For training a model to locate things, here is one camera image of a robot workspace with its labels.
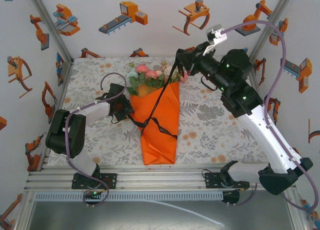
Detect white rose artificial stem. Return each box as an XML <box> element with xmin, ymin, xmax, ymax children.
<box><xmin>159</xmin><ymin>61</ymin><xmax>176</xmax><ymax>84</ymax></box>

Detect pale blue flower artificial stem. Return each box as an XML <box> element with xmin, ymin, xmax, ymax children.
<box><xmin>126</xmin><ymin>62</ymin><xmax>141</xmax><ymax>95</ymax></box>

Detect black printed ribbon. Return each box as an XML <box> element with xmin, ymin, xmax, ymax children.
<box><xmin>127</xmin><ymin>53</ymin><xmax>182</xmax><ymax>140</ymax></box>

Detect orange wrapping paper sheet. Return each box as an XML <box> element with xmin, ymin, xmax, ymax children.
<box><xmin>129</xmin><ymin>81</ymin><xmax>181</xmax><ymax>166</ymax></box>

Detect grey floral tablecloth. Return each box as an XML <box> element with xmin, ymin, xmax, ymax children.
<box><xmin>47</xmin><ymin>56</ymin><xmax>277</xmax><ymax>165</ymax></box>

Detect aluminium mounting rails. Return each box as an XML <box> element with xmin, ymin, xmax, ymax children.
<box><xmin>23</xmin><ymin>163</ymin><xmax>297</xmax><ymax>192</ymax></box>

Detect black controller board green LED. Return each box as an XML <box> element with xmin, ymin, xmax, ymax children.
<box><xmin>83</xmin><ymin>188</ymin><xmax>104</xmax><ymax>206</ymax></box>

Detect black controller box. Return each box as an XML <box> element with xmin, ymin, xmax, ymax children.
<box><xmin>221</xmin><ymin>189</ymin><xmax>241</xmax><ymax>205</ymax></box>

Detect thin white tube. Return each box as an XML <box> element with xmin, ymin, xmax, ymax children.
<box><xmin>143</xmin><ymin>199</ymin><xmax>225</xmax><ymax>227</ymax></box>

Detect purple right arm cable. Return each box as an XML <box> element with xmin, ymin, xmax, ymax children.
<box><xmin>221</xmin><ymin>20</ymin><xmax>318</xmax><ymax>210</ymax></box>

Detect aluminium frame post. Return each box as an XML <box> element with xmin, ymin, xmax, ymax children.
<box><xmin>246</xmin><ymin>0</ymin><xmax>297</xmax><ymax>63</ymax></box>
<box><xmin>24</xmin><ymin>0</ymin><xmax>75</xmax><ymax>63</ymax></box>

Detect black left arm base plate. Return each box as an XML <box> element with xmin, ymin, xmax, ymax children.
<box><xmin>71</xmin><ymin>173</ymin><xmax>118</xmax><ymax>190</ymax></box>

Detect white slotted cable duct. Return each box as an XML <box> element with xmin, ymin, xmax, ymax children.
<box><xmin>34</xmin><ymin>191</ymin><xmax>223</xmax><ymax>202</ymax></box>

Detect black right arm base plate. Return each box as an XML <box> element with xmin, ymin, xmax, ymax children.
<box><xmin>204</xmin><ymin>171</ymin><xmax>251</xmax><ymax>190</ymax></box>

